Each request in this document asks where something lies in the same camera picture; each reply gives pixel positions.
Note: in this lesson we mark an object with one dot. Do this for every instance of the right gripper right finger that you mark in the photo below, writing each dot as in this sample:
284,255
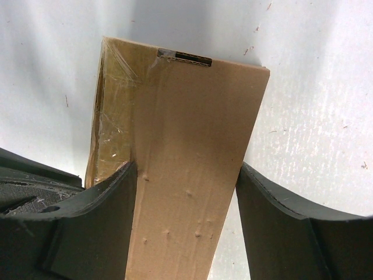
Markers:
290,237

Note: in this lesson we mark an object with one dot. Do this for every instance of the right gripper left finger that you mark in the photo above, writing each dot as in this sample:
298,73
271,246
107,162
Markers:
83,237

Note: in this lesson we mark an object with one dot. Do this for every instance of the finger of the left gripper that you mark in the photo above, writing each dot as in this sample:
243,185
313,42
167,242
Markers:
29,187

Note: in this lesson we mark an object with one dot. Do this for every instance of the brown cardboard express box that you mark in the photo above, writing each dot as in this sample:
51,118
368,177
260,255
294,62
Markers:
186,121

